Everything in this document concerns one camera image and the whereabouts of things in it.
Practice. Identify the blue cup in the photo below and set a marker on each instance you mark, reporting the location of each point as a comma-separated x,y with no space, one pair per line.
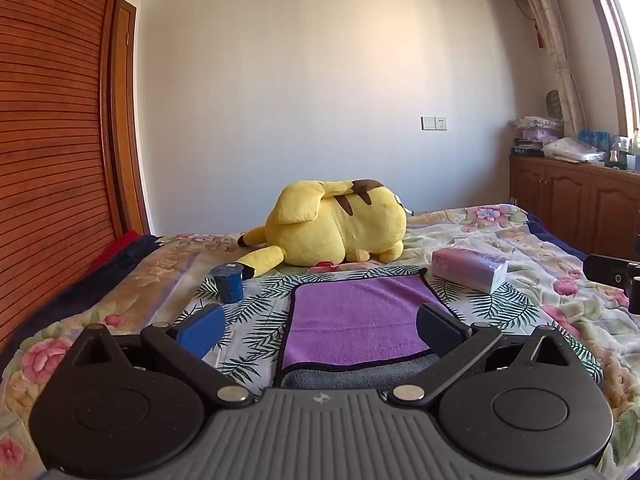
227,282

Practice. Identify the leaf print cloth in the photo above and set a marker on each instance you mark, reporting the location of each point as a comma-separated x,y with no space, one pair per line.
260,310

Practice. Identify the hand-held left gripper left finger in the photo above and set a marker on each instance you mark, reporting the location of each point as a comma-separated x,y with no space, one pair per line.
202,330

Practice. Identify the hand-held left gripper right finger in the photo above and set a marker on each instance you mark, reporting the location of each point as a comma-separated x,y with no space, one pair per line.
440,330

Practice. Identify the wooden window frame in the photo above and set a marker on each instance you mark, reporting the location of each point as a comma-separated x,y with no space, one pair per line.
607,35

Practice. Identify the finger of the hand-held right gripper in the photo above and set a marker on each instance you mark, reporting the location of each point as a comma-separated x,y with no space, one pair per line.
612,272

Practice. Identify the yellow plush toy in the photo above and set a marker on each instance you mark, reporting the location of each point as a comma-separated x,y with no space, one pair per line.
340,230

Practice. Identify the white plastic bag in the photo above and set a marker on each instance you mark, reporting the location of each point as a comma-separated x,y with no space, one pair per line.
572,150

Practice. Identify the wooden cabinet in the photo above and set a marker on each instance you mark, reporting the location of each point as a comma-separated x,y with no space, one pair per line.
565,200

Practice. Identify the white wall socket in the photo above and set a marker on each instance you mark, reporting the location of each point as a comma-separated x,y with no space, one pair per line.
433,123

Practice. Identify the blue box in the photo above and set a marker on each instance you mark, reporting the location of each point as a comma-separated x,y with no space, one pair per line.
594,140

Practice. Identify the dark blue cloth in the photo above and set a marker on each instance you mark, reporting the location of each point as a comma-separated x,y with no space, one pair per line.
65,300

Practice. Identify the group of small bottles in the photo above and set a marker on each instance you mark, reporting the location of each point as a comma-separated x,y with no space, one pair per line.
624,152

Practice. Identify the stack of folded cloths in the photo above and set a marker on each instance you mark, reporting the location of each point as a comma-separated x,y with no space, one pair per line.
540,129

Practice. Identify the patterned curtain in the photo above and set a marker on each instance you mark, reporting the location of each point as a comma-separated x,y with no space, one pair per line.
555,45

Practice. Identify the pink tissue pack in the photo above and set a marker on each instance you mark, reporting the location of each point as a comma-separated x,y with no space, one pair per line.
467,267

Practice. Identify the dark blue bedsheet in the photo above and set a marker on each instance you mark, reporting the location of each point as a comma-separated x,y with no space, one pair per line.
555,237

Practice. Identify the red cloth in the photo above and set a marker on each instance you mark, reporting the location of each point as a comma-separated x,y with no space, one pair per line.
117,250

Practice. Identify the stack of dark books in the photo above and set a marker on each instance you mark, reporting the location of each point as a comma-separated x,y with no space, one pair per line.
526,148

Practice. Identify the wooden slatted wardrobe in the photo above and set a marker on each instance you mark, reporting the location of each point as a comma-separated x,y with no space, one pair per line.
50,160

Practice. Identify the grey towel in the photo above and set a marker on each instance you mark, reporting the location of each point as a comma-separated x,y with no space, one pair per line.
340,372

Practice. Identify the purple towel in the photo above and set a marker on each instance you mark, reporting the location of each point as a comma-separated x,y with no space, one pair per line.
350,315

